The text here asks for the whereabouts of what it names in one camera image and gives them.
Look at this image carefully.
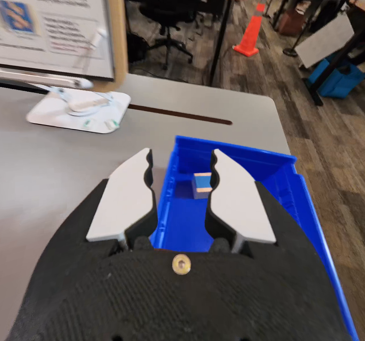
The grey desk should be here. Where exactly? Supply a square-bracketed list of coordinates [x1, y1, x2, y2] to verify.
[0, 73, 292, 340]

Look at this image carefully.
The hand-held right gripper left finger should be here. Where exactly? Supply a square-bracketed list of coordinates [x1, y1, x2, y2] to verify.
[86, 148, 158, 252]

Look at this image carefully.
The blue plastic bin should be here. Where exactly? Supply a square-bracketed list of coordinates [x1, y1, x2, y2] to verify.
[149, 135, 360, 341]

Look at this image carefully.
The blue-taped wooden cube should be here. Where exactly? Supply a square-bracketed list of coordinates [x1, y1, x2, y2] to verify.
[193, 172, 213, 200]

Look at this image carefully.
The orange traffic cone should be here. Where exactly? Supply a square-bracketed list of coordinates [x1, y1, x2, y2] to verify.
[233, 0, 271, 57]

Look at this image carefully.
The white metal document stand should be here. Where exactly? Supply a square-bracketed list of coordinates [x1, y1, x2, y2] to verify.
[0, 28, 132, 134]

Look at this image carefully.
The blue bag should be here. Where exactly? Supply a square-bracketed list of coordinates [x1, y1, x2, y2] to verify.
[306, 57, 365, 99]

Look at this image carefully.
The white sign board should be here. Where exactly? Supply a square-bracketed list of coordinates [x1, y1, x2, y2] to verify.
[282, 12, 355, 69]

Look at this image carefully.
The brown cardboard box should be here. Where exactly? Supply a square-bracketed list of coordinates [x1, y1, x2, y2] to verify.
[278, 8, 307, 36]

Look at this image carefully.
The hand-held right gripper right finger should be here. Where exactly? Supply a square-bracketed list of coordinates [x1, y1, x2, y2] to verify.
[205, 149, 277, 253]

